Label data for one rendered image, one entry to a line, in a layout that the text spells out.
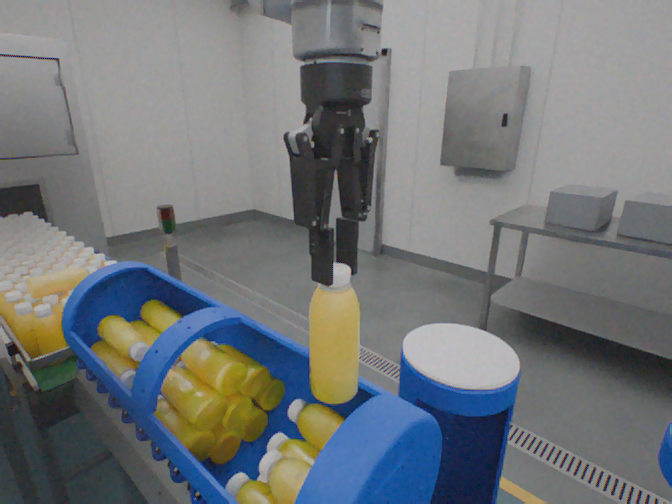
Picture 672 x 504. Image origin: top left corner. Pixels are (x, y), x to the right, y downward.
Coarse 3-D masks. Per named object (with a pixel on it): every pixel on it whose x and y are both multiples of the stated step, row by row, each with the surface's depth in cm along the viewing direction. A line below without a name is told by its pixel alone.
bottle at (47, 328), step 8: (40, 320) 112; (48, 320) 112; (56, 320) 114; (40, 328) 111; (48, 328) 112; (56, 328) 114; (40, 336) 112; (48, 336) 113; (56, 336) 114; (40, 344) 113; (48, 344) 113; (56, 344) 115; (64, 344) 117; (40, 352) 115; (48, 352) 114; (64, 360) 118
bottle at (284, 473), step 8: (272, 464) 58; (280, 464) 57; (288, 464) 57; (296, 464) 57; (304, 464) 57; (272, 472) 57; (280, 472) 56; (288, 472) 55; (296, 472) 55; (304, 472) 55; (272, 480) 56; (280, 480) 55; (288, 480) 55; (296, 480) 54; (272, 488) 56; (280, 488) 55; (288, 488) 54; (296, 488) 54; (280, 496) 54; (288, 496) 53; (296, 496) 53
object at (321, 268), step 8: (328, 232) 43; (328, 240) 44; (328, 248) 44; (312, 256) 46; (328, 256) 44; (312, 264) 46; (320, 264) 45; (328, 264) 45; (312, 272) 47; (320, 272) 46; (328, 272) 45; (320, 280) 46; (328, 280) 45
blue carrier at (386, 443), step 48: (96, 288) 100; (144, 288) 109; (192, 288) 93; (96, 336) 102; (192, 336) 70; (240, 336) 95; (144, 384) 68; (288, 384) 85; (288, 432) 81; (336, 432) 49; (384, 432) 48; (432, 432) 56; (192, 480) 59; (336, 480) 45; (384, 480) 48; (432, 480) 61
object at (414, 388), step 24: (408, 384) 96; (432, 384) 90; (432, 408) 122; (456, 408) 88; (480, 408) 88; (504, 408) 90; (456, 432) 123; (480, 432) 116; (504, 432) 103; (456, 456) 125; (480, 456) 118; (504, 456) 100; (456, 480) 128; (480, 480) 119
